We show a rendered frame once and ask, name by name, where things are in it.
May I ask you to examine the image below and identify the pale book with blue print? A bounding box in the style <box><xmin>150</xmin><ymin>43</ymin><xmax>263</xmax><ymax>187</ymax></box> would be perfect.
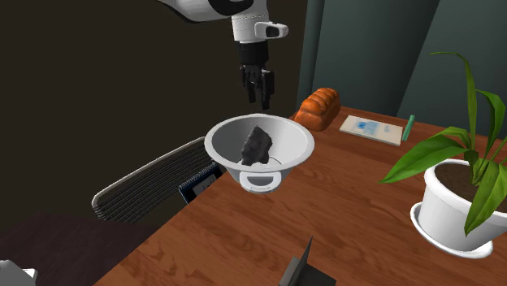
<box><xmin>339</xmin><ymin>115</ymin><xmax>404</xmax><ymax>147</ymax></box>

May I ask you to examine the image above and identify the brown bread loaf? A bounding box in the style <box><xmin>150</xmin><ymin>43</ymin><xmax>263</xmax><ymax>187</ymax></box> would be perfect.
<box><xmin>293</xmin><ymin>87</ymin><xmax>341</xmax><ymax>132</ymax></box>

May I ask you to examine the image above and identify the black lumpy rock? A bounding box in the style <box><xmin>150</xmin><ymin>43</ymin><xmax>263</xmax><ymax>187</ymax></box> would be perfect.
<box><xmin>240</xmin><ymin>125</ymin><xmax>274</xmax><ymax>167</ymax></box>

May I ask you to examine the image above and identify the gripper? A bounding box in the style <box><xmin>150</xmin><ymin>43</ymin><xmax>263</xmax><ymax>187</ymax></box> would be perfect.
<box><xmin>236</xmin><ymin>41</ymin><xmax>276</xmax><ymax>111</ymax></box>

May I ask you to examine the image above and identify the blue spiral notebook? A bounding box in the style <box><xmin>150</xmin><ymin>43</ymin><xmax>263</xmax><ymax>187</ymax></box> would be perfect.
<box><xmin>177</xmin><ymin>162</ymin><xmax>224</xmax><ymax>206</ymax></box>

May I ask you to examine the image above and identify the green plant in white pot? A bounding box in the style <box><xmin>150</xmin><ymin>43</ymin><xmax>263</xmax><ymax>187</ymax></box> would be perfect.
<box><xmin>379</xmin><ymin>51</ymin><xmax>507</xmax><ymax>260</ymax></box>

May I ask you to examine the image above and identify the white object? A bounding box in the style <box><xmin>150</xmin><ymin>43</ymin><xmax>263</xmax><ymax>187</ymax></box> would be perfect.
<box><xmin>0</xmin><ymin>259</ymin><xmax>39</xmax><ymax>286</ymax></box>

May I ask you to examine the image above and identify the white bowl kitchen scale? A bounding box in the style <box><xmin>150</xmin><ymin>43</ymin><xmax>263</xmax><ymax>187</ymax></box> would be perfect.
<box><xmin>203</xmin><ymin>113</ymin><xmax>316</xmax><ymax>195</ymax></box>

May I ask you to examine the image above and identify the green marker pen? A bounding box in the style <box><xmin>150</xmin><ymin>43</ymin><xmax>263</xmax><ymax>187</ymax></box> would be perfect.
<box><xmin>401</xmin><ymin>114</ymin><xmax>416</xmax><ymax>142</ymax></box>

